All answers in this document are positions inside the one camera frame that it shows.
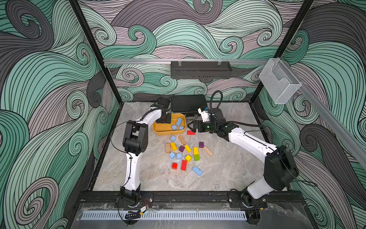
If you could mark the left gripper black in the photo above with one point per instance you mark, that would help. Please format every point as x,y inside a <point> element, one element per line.
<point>168,120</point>

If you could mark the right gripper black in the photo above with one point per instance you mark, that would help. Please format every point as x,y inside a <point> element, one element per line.
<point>195,123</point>

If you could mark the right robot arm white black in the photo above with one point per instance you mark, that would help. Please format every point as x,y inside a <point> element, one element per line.
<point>280,168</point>

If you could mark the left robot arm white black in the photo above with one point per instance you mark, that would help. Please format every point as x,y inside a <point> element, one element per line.
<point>135,142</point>

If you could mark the yellow plastic bin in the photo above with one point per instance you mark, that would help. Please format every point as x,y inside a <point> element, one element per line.
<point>166,129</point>

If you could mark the black ribbed case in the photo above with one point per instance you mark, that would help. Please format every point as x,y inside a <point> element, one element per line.
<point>188,105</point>

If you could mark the natural wood block upper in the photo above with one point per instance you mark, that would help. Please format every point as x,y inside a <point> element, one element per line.
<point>182,140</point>

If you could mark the natural wood block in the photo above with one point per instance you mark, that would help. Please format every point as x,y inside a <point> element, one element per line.
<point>168,148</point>
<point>182,140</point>
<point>208,151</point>

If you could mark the yellow long block right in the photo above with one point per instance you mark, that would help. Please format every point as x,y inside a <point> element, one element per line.
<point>196,150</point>

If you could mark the yellow long block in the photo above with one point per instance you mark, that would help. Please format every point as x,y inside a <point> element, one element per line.
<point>173,146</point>
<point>196,150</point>

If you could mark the yellow block centre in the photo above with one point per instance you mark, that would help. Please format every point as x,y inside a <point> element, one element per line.
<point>188,149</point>

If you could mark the natural wood block right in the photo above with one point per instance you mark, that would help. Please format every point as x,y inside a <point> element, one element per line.
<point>208,151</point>

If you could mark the yellow long block left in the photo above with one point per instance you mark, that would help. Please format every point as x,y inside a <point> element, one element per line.
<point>173,146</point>

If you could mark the purple cube centre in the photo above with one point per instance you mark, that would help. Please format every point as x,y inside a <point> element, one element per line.
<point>182,149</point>

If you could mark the natural wood block left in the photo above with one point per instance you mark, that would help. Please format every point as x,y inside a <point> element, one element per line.
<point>168,148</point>

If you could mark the green cube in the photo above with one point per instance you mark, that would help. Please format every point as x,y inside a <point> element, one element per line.
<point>196,157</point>

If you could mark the yellow cube lower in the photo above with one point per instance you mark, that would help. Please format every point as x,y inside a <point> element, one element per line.
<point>188,158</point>

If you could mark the red long block bottom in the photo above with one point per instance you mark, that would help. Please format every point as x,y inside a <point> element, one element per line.
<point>184,165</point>

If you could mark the red cube bottom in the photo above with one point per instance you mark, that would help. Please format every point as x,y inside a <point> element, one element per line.
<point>174,166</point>

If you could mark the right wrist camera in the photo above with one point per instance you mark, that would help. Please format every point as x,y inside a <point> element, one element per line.
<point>204,114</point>

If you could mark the black wall shelf tray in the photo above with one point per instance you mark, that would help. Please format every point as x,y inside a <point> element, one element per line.
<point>202,70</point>

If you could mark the aluminium rail back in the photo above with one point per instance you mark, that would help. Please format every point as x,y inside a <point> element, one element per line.
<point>158,61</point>

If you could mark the aluminium rail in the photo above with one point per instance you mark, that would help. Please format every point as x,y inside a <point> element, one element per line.
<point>158,61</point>
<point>338,94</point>

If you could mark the clear acrylic wall holder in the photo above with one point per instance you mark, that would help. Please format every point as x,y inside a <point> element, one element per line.
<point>279,80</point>

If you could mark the white slotted cable duct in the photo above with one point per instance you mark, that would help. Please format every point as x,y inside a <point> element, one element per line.
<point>168,215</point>

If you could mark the aluminium rail right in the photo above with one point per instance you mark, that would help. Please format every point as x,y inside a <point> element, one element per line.
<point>338,94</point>

